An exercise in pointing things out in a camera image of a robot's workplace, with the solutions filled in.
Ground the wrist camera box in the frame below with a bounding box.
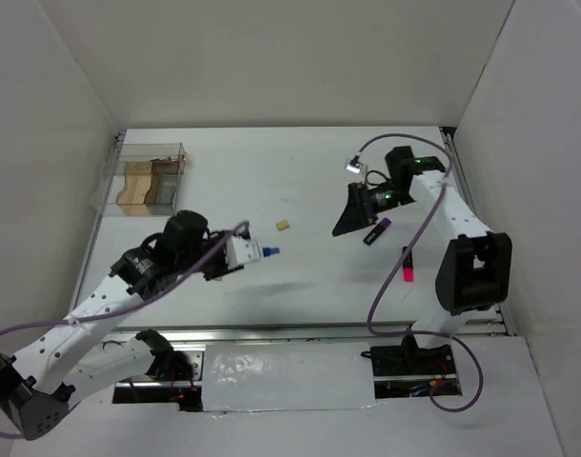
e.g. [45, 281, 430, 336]
[345, 155, 368, 177]
[225, 236, 262, 268]

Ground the black purple usb stick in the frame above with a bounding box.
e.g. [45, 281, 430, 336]
[363, 217, 391, 246]

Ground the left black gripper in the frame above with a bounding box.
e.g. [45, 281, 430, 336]
[176, 228, 244, 280]

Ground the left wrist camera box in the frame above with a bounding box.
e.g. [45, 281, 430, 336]
[225, 236, 262, 268]

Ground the white tape sheet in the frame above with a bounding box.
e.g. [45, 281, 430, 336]
[202, 342, 375, 412]

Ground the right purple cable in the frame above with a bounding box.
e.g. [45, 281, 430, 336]
[351, 133, 486, 413]

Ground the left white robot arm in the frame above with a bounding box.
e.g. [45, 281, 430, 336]
[0, 210, 262, 441]

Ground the pink highlighter black cap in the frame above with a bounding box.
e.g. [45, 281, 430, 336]
[402, 247, 414, 283]

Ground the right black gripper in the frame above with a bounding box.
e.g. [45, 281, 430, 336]
[331, 181, 414, 236]

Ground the clear plastic organizer box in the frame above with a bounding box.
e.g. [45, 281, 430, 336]
[90, 143, 188, 217]

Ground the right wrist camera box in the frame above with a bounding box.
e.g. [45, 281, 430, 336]
[345, 155, 368, 177]

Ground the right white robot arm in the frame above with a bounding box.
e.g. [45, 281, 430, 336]
[332, 146, 512, 374]

